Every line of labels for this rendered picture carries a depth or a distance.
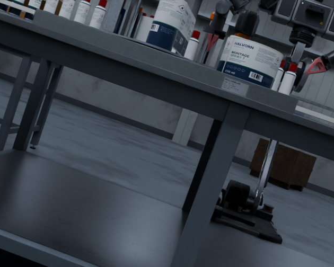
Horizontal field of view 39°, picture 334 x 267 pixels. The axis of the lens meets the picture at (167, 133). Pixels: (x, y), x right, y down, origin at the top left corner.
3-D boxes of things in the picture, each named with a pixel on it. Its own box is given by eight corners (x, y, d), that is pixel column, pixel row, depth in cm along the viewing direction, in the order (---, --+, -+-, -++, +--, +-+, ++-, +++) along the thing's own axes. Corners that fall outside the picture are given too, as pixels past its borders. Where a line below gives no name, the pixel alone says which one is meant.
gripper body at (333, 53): (322, 55, 201) (337, 46, 201) (316, 58, 212) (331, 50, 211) (330, 69, 202) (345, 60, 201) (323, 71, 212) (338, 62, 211)
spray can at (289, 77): (273, 106, 208) (289, 62, 206) (271, 106, 213) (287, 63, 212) (284, 110, 208) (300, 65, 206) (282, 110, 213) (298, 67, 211)
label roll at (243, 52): (275, 97, 154) (291, 54, 153) (218, 76, 153) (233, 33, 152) (260, 96, 174) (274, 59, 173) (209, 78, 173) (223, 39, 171)
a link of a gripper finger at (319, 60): (304, 65, 204) (323, 54, 203) (300, 67, 211) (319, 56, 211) (311, 79, 204) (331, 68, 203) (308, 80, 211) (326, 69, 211)
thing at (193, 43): (176, 72, 210) (191, 28, 208) (176, 73, 215) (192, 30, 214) (187, 76, 210) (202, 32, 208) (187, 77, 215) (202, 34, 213)
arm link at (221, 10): (245, 9, 205) (234, -7, 205) (247, 3, 193) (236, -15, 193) (222, 25, 206) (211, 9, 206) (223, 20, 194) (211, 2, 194)
